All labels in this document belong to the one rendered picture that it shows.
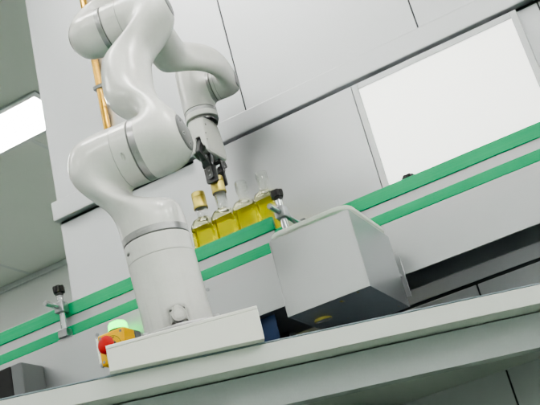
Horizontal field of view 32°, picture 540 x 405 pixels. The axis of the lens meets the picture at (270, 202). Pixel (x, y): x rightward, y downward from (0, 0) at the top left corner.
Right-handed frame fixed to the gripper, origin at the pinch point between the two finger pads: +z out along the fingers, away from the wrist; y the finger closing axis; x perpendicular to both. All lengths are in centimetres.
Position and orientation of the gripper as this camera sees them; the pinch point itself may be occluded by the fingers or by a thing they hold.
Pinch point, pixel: (215, 177)
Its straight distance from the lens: 232.4
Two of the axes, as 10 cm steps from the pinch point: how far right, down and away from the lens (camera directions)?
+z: 2.3, 8.9, -4.0
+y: -4.6, -2.6, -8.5
